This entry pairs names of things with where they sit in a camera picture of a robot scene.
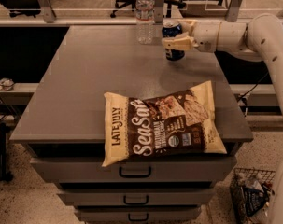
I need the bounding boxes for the wire basket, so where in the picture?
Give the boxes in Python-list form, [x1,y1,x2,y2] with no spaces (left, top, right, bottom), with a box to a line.
[230,168,275,224]

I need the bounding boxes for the snack bags in basket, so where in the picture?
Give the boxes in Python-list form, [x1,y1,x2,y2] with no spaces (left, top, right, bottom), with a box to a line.
[237,173,271,224]

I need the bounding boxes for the grey drawer cabinet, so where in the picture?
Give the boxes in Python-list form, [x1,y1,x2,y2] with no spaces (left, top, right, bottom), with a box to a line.
[11,25,252,224]

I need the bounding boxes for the black middle drawer handle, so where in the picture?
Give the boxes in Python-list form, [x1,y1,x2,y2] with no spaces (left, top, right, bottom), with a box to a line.
[123,195,149,205]

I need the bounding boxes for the black bottom drawer handle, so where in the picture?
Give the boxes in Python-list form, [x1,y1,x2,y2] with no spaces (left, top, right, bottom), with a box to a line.
[127,214,149,222]

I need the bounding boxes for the blue pepsi can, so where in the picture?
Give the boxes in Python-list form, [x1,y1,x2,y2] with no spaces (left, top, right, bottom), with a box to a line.
[162,21,185,61]

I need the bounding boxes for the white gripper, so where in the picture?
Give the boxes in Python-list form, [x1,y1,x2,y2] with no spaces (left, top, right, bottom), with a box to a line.
[162,20,220,53]

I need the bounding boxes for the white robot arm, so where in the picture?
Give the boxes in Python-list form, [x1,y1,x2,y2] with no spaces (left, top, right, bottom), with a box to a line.
[162,13,283,224]

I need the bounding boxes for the black drawer handle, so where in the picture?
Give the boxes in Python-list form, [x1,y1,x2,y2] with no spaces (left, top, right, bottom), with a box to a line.
[123,195,149,205]
[127,214,149,222]
[119,167,151,178]

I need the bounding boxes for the black stand at left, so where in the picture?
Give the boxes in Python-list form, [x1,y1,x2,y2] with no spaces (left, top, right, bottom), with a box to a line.
[0,123,13,182]

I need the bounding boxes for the clear plastic water bottle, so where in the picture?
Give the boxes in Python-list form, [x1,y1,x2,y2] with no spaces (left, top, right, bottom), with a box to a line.
[135,11,154,44]

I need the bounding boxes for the black top drawer handle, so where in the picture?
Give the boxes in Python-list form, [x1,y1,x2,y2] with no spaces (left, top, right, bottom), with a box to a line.
[119,167,151,178]

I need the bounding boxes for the Late July chips bag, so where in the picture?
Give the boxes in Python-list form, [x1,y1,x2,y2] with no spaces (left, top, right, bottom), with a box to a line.
[103,81,226,167]

